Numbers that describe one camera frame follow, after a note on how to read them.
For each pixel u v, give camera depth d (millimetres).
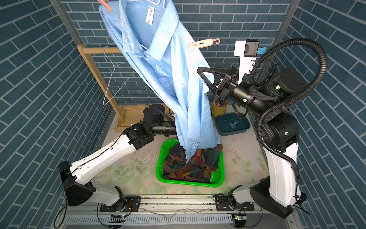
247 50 286
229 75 321
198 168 771
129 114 1165
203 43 318
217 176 845
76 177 394
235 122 1083
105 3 361
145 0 319
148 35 392
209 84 358
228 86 326
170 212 723
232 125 1056
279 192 355
